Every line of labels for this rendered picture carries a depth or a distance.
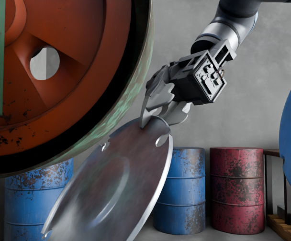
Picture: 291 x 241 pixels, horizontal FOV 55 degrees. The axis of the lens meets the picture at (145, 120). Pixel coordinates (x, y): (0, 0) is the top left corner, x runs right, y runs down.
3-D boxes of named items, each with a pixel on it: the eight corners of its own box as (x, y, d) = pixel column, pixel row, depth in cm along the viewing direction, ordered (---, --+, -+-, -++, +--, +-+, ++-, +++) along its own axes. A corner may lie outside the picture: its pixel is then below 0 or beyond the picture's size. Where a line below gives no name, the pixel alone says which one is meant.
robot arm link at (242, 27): (231, -15, 58) (220, 20, 65) (207, 12, 53) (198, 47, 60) (267, -1, 55) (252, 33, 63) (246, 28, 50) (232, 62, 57)
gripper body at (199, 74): (188, 69, 42) (223, 27, 48) (152, 78, 49) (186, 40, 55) (212, 107, 45) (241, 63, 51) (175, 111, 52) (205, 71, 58)
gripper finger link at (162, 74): (145, 88, 45) (173, 57, 49) (139, 89, 46) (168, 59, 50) (160, 110, 46) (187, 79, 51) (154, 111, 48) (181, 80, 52)
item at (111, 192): (61, 184, 59) (57, 181, 59) (161, 93, 51) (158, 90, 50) (8, 344, 33) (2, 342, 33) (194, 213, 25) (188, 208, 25)
